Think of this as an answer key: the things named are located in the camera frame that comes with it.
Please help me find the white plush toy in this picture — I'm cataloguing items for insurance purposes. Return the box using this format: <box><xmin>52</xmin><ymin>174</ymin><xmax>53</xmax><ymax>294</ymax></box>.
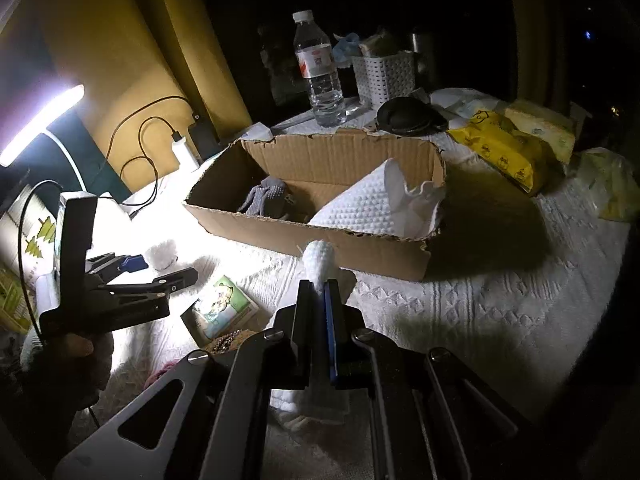
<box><xmin>145</xmin><ymin>241</ymin><xmax>180</xmax><ymax>270</ymax></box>

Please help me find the white knitted sock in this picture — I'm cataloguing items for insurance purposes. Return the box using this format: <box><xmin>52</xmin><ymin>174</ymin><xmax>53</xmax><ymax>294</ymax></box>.
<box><xmin>282</xmin><ymin>240</ymin><xmax>358</xmax><ymax>426</ymax></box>

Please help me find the white wipes packet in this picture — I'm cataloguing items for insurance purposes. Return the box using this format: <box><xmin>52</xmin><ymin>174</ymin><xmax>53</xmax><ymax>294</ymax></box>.
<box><xmin>430</xmin><ymin>87</ymin><xmax>493</xmax><ymax>131</ymax></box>

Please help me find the pale yellow tissue pack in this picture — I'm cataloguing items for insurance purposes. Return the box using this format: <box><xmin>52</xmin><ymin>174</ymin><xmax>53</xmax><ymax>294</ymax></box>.
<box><xmin>502</xmin><ymin>100</ymin><xmax>577</xmax><ymax>165</ymax></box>

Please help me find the clear plastic water bottle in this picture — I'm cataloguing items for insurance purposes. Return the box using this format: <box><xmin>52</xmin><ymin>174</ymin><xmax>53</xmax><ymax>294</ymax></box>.
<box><xmin>292</xmin><ymin>10</ymin><xmax>348</xmax><ymax>128</ymax></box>

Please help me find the blue plastic bag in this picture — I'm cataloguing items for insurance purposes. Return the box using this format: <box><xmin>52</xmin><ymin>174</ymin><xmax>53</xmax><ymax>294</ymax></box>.
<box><xmin>331</xmin><ymin>32</ymin><xmax>366</xmax><ymax>67</ymax></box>

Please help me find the grey knitted glove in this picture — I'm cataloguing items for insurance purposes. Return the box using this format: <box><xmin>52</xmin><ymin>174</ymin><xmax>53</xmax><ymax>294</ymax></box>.
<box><xmin>236</xmin><ymin>176</ymin><xmax>296</xmax><ymax>218</ymax></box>

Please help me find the brown beaded item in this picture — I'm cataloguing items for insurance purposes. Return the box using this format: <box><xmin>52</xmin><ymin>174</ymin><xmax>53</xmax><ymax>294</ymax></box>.
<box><xmin>204</xmin><ymin>329</ymin><xmax>263</xmax><ymax>356</ymax></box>

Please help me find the tree printed box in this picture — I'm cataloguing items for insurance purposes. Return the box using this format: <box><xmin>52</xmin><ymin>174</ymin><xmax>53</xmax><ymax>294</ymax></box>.
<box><xmin>0</xmin><ymin>182</ymin><xmax>63</xmax><ymax>333</ymax></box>

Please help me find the cardboard box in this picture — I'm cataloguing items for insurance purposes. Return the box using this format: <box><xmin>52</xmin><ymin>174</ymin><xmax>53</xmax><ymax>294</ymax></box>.
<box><xmin>182</xmin><ymin>127</ymin><xmax>449</xmax><ymax>282</ymax></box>

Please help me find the metal flask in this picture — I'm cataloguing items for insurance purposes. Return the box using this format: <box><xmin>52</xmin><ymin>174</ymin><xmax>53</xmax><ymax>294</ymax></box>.
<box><xmin>410</xmin><ymin>30</ymin><xmax>437</xmax><ymax>88</ymax></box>

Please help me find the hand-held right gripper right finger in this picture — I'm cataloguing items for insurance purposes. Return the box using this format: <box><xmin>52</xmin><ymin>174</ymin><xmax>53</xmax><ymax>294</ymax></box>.
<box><xmin>323</xmin><ymin>283</ymin><xmax>576</xmax><ymax>480</ymax></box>

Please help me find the white paper towel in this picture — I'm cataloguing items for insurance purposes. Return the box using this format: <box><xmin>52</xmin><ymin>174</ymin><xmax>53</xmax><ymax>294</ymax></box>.
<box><xmin>307</xmin><ymin>158</ymin><xmax>446</xmax><ymax>239</ymax></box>

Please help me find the yellow printed packet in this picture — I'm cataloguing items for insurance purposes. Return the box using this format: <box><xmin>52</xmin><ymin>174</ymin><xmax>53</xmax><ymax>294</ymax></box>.
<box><xmin>446</xmin><ymin>110</ymin><xmax>558</xmax><ymax>197</ymax></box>

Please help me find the black round pouch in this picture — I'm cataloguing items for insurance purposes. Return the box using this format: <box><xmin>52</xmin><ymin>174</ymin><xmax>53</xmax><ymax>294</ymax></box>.
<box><xmin>376</xmin><ymin>97</ymin><xmax>446</xmax><ymax>137</ymax></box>

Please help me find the white desk lamp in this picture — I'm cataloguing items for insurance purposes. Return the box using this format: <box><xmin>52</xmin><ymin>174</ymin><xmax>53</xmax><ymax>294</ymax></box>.
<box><xmin>0</xmin><ymin>84</ymin><xmax>132</xmax><ymax>211</ymax></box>

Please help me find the black charging cable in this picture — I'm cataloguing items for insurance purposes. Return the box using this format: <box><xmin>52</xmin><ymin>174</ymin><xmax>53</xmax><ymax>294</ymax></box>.
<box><xmin>104</xmin><ymin>96</ymin><xmax>192</xmax><ymax>218</ymax></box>

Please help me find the light green plastic bag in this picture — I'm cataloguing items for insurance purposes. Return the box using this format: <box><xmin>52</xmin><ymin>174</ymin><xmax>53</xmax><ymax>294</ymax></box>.
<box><xmin>570</xmin><ymin>147</ymin><xmax>636</xmax><ymax>223</ymax></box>

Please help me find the white plastic basket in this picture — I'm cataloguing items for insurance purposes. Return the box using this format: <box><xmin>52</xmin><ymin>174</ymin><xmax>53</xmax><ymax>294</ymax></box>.
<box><xmin>351</xmin><ymin>51</ymin><xmax>418</xmax><ymax>110</ymax></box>

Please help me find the black rectangular box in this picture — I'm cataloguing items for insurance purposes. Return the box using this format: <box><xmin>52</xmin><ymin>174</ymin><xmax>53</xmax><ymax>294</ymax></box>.
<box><xmin>188</xmin><ymin>114</ymin><xmax>221</xmax><ymax>157</ymax></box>

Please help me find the person's left hand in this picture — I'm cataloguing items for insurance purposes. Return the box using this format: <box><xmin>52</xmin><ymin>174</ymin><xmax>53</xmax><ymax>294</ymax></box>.
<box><xmin>30</xmin><ymin>332</ymin><xmax>98</xmax><ymax>377</ymax></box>

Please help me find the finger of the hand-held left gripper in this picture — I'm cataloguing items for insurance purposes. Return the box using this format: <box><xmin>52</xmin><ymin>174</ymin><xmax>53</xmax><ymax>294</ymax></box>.
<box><xmin>100</xmin><ymin>267</ymin><xmax>199</xmax><ymax>297</ymax></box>
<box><xmin>86</xmin><ymin>254</ymin><xmax>147</xmax><ymax>277</ymax></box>

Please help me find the white textured tablecloth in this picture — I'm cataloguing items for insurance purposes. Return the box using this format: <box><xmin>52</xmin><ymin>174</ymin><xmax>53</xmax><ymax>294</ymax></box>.
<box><xmin>95</xmin><ymin>87</ymin><xmax>633</xmax><ymax>480</ymax></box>

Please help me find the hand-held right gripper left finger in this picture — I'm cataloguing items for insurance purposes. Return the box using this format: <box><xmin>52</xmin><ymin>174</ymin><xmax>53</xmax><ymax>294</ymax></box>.
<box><xmin>52</xmin><ymin>280</ymin><xmax>314</xmax><ymax>480</ymax></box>

